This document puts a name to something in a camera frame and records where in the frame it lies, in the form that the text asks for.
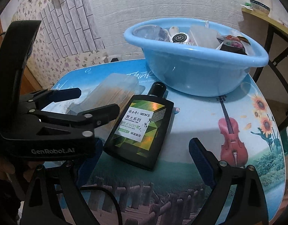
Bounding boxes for dark snack packet in basin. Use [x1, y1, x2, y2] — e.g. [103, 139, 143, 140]
[217, 35, 251, 55]

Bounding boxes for wooden side table black legs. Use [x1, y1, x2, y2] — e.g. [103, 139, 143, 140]
[241, 7, 288, 132]

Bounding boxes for ceramic bowl on shelf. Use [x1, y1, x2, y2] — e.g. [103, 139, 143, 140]
[250, 0, 271, 15]

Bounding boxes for round black white tin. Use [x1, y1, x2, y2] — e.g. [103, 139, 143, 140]
[172, 33, 190, 44]

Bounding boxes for light blue plastic basin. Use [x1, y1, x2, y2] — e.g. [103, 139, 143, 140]
[124, 17, 268, 97]

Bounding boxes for clear glass bowl in basin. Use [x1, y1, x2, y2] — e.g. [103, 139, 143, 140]
[132, 24, 170, 42]

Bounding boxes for black lotion bottle green label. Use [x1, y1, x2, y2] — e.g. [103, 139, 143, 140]
[104, 82, 174, 171]

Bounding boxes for clear toothpick box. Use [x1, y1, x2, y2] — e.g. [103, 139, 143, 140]
[66, 73, 145, 130]

